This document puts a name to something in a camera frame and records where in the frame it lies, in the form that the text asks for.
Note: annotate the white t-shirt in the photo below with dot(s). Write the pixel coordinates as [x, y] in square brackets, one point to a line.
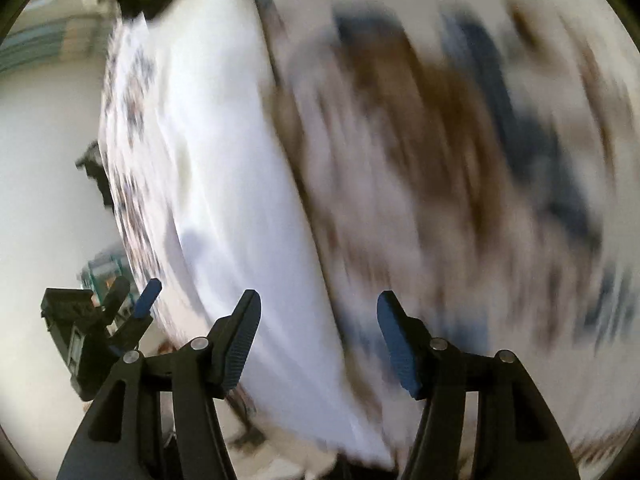
[240, 224]

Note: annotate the black clothes pile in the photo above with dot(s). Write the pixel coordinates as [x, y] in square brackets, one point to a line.
[91, 163]

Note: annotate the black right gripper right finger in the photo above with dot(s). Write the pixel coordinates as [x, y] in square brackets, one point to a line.
[517, 436]

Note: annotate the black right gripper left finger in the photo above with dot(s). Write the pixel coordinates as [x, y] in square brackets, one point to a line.
[155, 418]

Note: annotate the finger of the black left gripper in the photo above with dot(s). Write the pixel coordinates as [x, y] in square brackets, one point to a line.
[114, 299]
[128, 336]

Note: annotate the left green curtain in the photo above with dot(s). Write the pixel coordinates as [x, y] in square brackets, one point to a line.
[62, 40]

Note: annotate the floral bed blanket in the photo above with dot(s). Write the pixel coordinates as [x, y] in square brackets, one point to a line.
[479, 158]

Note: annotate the green rack with items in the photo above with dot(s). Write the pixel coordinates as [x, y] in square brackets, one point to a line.
[99, 274]

